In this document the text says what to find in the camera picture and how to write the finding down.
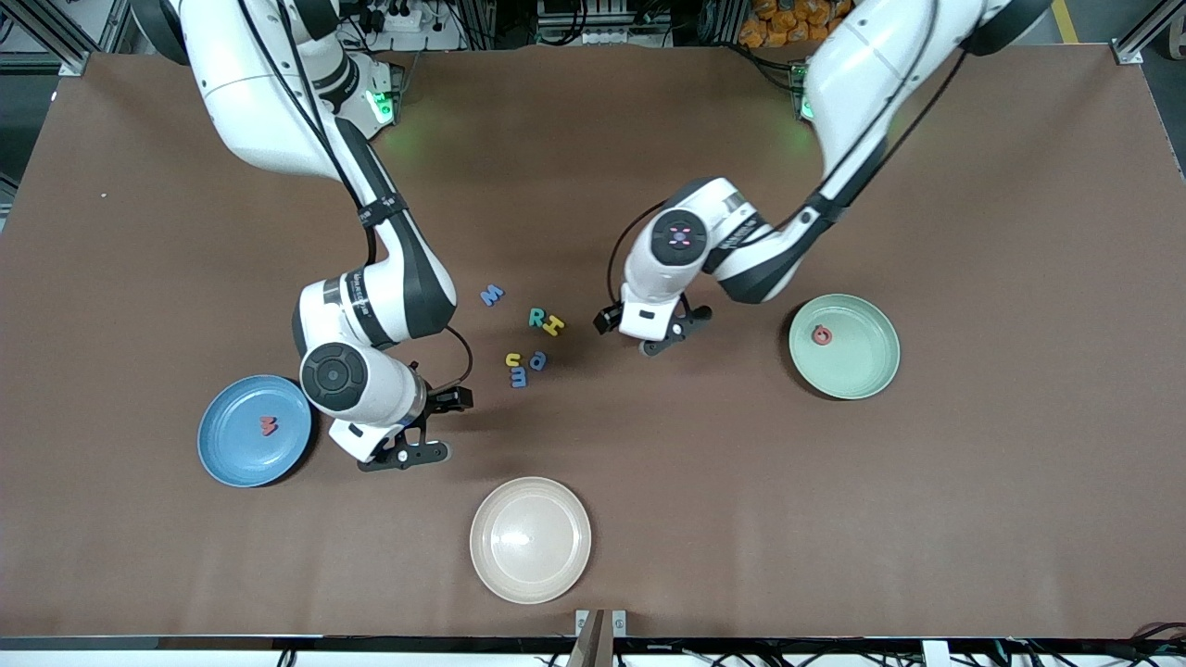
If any beige plate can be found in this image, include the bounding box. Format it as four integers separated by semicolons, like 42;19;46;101
469;476;593;606

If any bag of orange fruit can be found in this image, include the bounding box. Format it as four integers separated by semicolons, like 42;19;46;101
739;0;818;49

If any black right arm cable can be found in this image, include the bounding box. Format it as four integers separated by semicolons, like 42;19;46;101
236;0;475;395

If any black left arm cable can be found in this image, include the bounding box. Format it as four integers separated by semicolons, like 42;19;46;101
607;46;969;311

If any blue plate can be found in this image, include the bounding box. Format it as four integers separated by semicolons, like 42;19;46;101
196;373;314;489

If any white power strip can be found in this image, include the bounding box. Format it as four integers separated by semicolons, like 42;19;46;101
357;5;436;33

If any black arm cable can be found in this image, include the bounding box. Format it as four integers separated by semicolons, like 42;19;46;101
607;46;969;311
236;0;475;395

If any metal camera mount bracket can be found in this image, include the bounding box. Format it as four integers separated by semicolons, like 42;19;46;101
565;609;627;667

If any green plate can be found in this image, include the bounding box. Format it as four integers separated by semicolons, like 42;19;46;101
788;293;902;401

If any aluminium frame profile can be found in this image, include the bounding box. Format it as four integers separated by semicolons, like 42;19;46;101
0;0;126;77
1112;0;1186;66

